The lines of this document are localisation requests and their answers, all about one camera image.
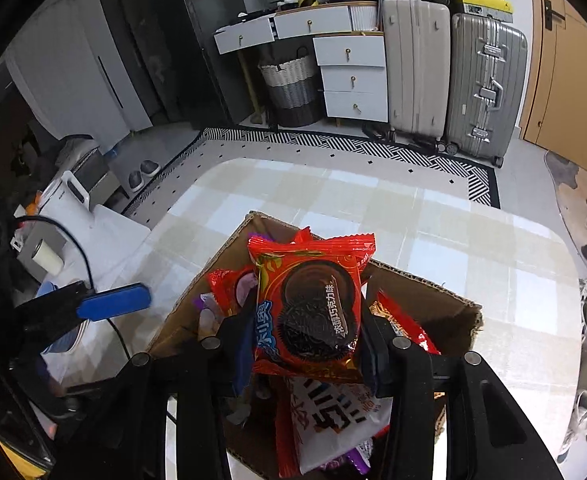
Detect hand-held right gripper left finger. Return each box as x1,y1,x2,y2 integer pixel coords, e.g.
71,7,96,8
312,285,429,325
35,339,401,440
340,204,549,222
52,305,258,480

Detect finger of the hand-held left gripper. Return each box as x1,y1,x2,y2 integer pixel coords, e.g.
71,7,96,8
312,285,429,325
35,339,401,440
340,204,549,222
12,280,153,347

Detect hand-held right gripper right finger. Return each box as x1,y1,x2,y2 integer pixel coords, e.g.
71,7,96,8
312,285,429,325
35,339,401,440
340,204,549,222
360,310,565,480

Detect large red snack packet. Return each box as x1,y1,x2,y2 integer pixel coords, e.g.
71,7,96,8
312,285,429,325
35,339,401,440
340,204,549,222
371,290,442,357

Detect purple and white snack packet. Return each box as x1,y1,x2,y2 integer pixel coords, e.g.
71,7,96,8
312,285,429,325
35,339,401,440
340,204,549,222
194,292,225,342

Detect brown cardboard box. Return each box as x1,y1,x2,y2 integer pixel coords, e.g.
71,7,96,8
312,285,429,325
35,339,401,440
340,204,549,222
146,210,485,480

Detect red cookie packet pink cream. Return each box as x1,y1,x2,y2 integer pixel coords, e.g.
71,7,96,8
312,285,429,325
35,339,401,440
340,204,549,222
208,267,260,322

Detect white snack packet red edges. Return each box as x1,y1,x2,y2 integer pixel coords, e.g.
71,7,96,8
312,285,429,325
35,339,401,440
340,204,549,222
276,375,395,479

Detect red cookie packet chocolate cream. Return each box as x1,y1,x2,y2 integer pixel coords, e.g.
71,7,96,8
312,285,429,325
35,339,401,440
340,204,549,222
248,227,377,385

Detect purple snack packet yellow print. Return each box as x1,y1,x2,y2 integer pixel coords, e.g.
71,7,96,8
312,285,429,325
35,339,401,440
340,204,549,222
318,439,375,477

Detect blue bowl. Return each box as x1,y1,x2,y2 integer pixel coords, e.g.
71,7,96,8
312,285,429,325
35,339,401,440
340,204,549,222
42,327,84,357

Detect white marble side table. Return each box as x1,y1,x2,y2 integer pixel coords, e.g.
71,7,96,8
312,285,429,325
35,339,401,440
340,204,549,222
16,200,153,312

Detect white cylindrical bottle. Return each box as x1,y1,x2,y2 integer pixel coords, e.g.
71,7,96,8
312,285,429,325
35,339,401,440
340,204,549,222
32,240,65,277

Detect checked tablecloth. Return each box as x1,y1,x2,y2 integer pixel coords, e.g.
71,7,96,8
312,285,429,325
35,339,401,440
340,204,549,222
48,157,583,480

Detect grey bin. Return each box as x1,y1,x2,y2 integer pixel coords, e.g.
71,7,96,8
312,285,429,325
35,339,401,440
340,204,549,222
55,135,120,202

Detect black and white patterned rug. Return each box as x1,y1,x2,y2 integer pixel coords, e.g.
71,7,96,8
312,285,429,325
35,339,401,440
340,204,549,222
122,127,502,232

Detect white wardrobe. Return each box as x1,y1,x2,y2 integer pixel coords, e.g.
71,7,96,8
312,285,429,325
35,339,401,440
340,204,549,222
4,0,150,157

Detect brown floor mat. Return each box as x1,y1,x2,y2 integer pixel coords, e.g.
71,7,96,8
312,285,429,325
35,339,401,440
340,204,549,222
545,150,587,242

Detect dark grey refrigerator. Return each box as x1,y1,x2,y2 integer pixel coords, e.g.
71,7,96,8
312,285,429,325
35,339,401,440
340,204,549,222
118,0,255,127

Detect woven grey and white basket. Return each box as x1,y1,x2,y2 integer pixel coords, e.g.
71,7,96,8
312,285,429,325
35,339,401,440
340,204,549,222
258,47,325,129

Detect silver suitcase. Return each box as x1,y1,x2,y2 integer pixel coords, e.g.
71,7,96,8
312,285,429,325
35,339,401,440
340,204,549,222
443,12,529,169

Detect white dresser with drawers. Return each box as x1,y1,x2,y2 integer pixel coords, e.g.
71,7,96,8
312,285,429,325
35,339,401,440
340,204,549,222
214,0,389,129

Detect beige suitcase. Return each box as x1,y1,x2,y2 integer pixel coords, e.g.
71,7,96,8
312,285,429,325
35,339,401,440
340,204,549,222
380,0,452,144

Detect wooden door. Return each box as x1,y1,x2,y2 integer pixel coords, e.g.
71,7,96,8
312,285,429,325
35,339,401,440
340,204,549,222
518,0,587,177

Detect yellow and black shoe box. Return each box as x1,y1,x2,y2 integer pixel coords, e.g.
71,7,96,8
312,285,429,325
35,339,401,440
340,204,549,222
452,0,515,24

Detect black cable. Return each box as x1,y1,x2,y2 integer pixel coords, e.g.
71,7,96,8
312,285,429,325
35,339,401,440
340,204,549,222
12,215,137,358

